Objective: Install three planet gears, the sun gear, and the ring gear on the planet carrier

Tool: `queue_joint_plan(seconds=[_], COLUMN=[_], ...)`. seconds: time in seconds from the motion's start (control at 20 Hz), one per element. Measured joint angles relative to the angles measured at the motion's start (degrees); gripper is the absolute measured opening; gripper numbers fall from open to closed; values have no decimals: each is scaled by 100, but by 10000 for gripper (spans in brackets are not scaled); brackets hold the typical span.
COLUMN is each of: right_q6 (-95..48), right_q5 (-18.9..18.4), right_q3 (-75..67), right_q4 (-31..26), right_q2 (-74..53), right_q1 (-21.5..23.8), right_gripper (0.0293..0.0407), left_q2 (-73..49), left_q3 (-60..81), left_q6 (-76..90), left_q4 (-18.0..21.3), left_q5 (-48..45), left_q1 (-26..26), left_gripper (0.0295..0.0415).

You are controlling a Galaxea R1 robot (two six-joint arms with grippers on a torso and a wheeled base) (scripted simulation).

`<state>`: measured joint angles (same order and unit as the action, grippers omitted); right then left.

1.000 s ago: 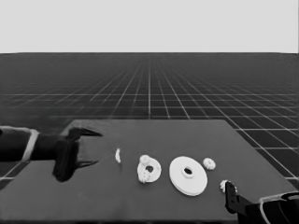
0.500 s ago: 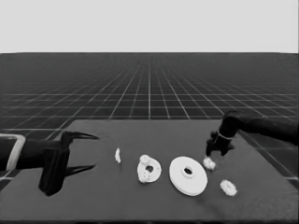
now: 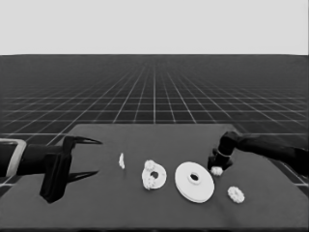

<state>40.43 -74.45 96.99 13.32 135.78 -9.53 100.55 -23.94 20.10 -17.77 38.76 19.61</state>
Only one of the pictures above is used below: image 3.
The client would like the small thin white T-piece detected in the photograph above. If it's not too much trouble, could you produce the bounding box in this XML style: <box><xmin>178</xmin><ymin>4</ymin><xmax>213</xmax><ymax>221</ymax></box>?
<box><xmin>118</xmin><ymin>152</ymin><xmax>126</xmax><ymax>170</ymax></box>

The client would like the white round carrier with pins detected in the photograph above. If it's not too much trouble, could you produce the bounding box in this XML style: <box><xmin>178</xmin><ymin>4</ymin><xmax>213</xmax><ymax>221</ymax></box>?
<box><xmin>141</xmin><ymin>159</ymin><xmax>168</xmax><ymax>191</ymax></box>

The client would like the large thick white disc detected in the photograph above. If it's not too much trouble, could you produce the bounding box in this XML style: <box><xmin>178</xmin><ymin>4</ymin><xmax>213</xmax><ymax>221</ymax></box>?
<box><xmin>174</xmin><ymin>160</ymin><xmax>215</xmax><ymax>204</ymax></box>

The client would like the small white toothed gear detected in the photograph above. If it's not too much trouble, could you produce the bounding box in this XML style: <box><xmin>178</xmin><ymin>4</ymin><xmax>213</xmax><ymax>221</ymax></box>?
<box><xmin>210</xmin><ymin>165</ymin><xmax>224</xmax><ymax>177</ymax></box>
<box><xmin>144</xmin><ymin>159</ymin><xmax>156</xmax><ymax>172</ymax></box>
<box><xmin>142</xmin><ymin>176</ymin><xmax>156</xmax><ymax>191</ymax></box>

